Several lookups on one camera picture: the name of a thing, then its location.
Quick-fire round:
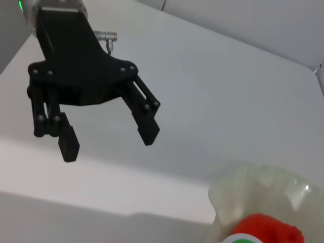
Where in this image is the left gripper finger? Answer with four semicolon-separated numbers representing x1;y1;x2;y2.
114;74;162;147
27;87;81;163

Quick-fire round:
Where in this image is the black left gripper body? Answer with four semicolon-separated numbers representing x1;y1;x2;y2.
27;6;139;107

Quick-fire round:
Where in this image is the red knitted orange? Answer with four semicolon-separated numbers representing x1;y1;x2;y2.
231;214;304;243

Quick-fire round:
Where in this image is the green glass fruit plate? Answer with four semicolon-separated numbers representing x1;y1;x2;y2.
208;164;324;243

